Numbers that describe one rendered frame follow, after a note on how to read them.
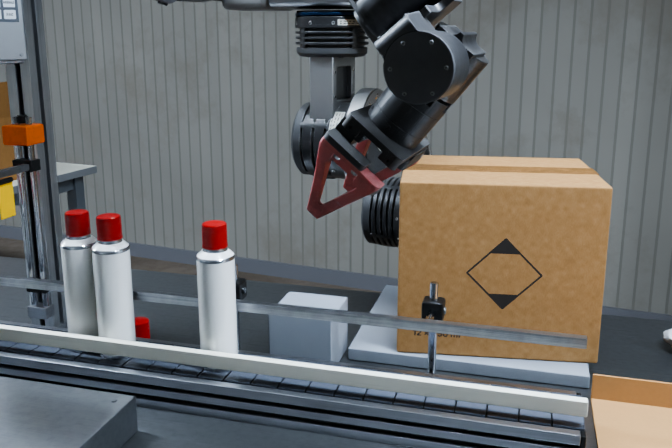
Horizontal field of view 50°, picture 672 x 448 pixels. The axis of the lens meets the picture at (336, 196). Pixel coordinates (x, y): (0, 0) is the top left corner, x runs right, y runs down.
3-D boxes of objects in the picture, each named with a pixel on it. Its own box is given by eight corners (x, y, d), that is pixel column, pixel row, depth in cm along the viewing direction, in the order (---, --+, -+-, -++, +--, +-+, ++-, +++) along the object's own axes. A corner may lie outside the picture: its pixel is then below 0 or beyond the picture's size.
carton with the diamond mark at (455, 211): (396, 352, 111) (399, 181, 105) (402, 296, 134) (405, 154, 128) (598, 364, 107) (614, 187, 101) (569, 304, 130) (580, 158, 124)
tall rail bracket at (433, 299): (413, 409, 98) (416, 295, 94) (421, 384, 105) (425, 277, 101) (437, 412, 97) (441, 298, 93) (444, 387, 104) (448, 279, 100)
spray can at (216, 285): (194, 370, 98) (187, 226, 94) (210, 354, 103) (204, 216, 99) (229, 375, 97) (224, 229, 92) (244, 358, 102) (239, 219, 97)
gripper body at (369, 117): (336, 127, 64) (386, 63, 61) (372, 113, 74) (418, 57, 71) (389, 176, 64) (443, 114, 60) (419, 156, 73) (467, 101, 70)
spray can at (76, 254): (61, 350, 104) (49, 214, 100) (83, 336, 109) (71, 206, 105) (92, 355, 103) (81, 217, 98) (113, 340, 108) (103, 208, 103)
